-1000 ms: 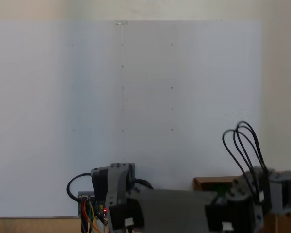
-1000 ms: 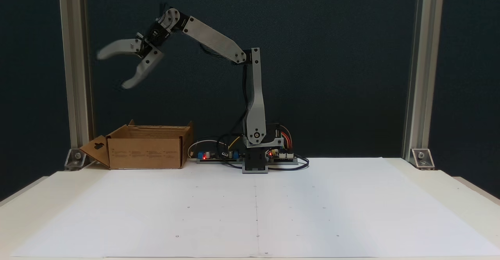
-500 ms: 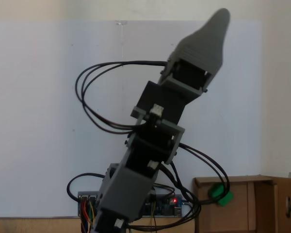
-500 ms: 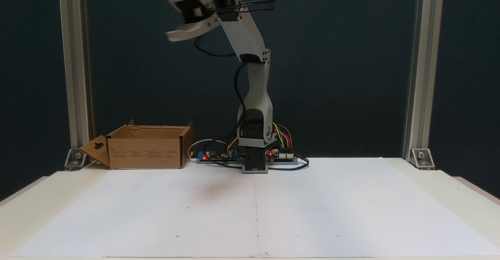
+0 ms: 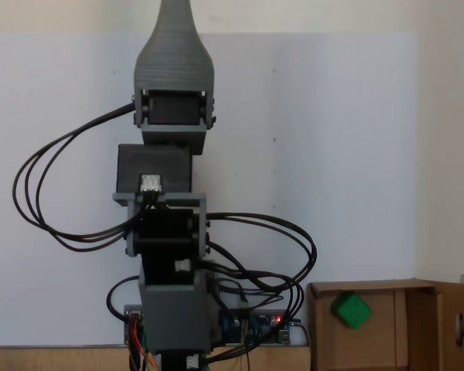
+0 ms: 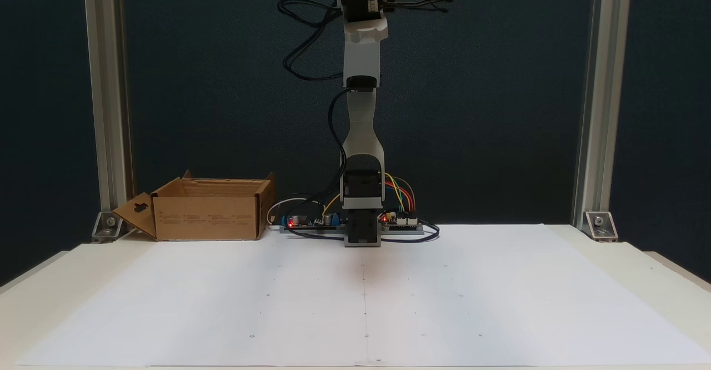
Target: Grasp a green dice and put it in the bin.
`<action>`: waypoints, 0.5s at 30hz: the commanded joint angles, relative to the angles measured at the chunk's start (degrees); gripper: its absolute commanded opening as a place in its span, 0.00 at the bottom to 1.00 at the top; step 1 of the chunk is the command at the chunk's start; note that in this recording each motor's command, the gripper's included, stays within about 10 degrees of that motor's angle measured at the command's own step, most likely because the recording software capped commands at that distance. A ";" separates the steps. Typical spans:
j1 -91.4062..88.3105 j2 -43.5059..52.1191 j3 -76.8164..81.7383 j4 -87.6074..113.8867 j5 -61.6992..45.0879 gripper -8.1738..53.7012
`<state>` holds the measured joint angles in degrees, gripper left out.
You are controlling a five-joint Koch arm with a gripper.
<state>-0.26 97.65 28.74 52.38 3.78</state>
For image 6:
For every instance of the aluminium profile post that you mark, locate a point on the aluminium profile post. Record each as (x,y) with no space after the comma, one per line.
(105,81)
(602,81)

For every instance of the aluminium corner bracket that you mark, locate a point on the aluminium corner bracket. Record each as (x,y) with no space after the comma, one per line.
(601,226)
(111,226)

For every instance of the grey mounting plate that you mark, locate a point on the grey mounting plate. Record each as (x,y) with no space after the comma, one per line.
(311,229)

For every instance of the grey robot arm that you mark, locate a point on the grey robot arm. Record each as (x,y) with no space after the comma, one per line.
(361,131)

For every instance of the blue board with red light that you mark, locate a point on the blue board with red light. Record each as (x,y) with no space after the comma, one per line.
(289,224)

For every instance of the blue board with capacitors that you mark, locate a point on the blue board with capacitors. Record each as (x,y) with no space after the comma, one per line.
(329,220)

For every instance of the brown cardboard box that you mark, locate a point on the brown cardboard box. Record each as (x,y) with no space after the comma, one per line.
(211,214)

